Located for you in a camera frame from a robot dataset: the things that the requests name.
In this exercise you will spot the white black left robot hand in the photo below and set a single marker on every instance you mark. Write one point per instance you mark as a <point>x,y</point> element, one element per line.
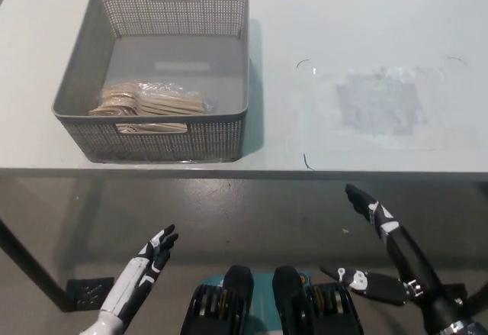
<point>131,279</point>

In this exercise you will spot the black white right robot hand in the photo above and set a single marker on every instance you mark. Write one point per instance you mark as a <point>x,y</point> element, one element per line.
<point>408,258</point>

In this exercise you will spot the clear bag of wooden cutlery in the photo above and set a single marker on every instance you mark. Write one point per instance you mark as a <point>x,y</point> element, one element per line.
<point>152,102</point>

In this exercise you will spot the black table leg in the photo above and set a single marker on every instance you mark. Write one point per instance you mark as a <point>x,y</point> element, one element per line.
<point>480,297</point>
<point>34,260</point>

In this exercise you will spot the grey perforated plastic basket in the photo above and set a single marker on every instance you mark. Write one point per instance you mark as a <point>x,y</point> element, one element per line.
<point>114,144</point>

